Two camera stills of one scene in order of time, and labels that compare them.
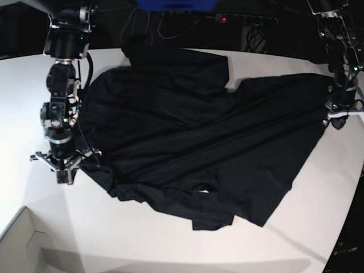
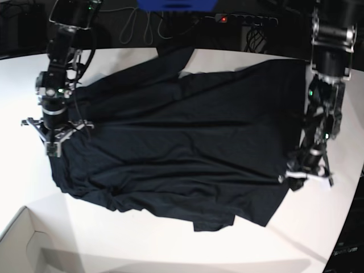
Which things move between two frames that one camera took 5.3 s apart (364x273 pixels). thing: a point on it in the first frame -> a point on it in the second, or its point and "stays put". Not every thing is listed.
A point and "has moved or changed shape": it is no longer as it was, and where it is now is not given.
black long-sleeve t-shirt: x=168 y=129 has moved or changed shape
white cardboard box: x=26 y=247 stays put
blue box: x=178 y=5 stays put
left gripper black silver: x=62 y=158 -> x=55 y=126
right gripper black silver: x=350 y=102 -> x=314 y=165
